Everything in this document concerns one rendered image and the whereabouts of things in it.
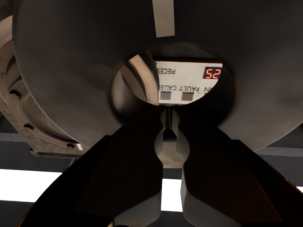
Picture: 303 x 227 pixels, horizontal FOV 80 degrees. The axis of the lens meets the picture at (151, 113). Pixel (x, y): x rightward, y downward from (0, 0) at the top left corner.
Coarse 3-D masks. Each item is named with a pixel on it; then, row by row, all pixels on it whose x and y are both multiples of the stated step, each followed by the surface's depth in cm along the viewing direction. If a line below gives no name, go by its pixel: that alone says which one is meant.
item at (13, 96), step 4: (12, 92) 40; (16, 92) 40; (12, 96) 41; (16, 96) 41; (20, 96) 41; (24, 128) 49; (28, 128) 49; (32, 128) 50; (68, 144) 55; (68, 148) 55; (72, 148) 55
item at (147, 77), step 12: (0, 24) 38; (0, 36) 40; (0, 48) 42; (132, 60) 43; (144, 60) 43; (144, 72) 45; (144, 84) 48; (156, 84) 48; (0, 96) 54; (156, 96) 50
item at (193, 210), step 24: (168, 120) 13; (192, 120) 10; (192, 144) 8; (216, 144) 8; (192, 168) 7; (216, 168) 7; (240, 168) 7; (192, 192) 6; (216, 192) 6; (240, 192) 6; (264, 192) 6; (192, 216) 6; (216, 216) 6; (240, 216) 5; (264, 216) 5
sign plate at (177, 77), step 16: (160, 64) 58; (176, 64) 58; (192, 64) 58; (208, 64) 57; (160, 80) 63; (176, 80) 62; (192, 80) 62; (208, 80) 61; (160, 96) 68; (176, 96) 67
